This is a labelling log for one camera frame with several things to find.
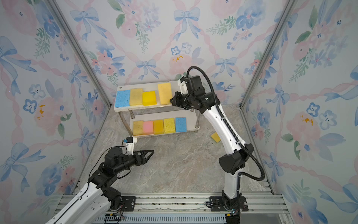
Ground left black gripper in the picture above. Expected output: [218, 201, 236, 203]
[114, 149, 153, 175]

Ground bright yellow sponge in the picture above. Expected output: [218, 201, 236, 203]
[142, 91, 157, 106]

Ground dark yellow sponge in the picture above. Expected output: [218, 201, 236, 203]
[210, 132, 221, 143]

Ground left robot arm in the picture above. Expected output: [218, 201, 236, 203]
[47, 146, 154, 224]

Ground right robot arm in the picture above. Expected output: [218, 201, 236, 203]
[170, 76, 253, 211]

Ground white two-tier shelf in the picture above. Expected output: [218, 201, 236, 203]
[113, 82, 201, 136]

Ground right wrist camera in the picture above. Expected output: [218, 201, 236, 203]
[178, 77, 188, 95]

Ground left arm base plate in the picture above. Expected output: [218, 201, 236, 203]
[109, 196, 137, 212]

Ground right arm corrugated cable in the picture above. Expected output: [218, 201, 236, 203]
[186, 66, 265, 182]

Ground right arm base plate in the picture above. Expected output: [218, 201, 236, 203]
[205, 196, 249, 212]

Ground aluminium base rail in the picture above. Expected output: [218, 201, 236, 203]
[54, 192, 293, 224]

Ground right aluminium frame post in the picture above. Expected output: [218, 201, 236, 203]
[240, 0, 296, 110]

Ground aluminium frame post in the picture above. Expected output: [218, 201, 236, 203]
[240, 0, 296, 110]
[45, 1, 112, 107]

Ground left aluminium frame post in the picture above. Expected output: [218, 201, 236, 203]
[45, 1, 112, 107]

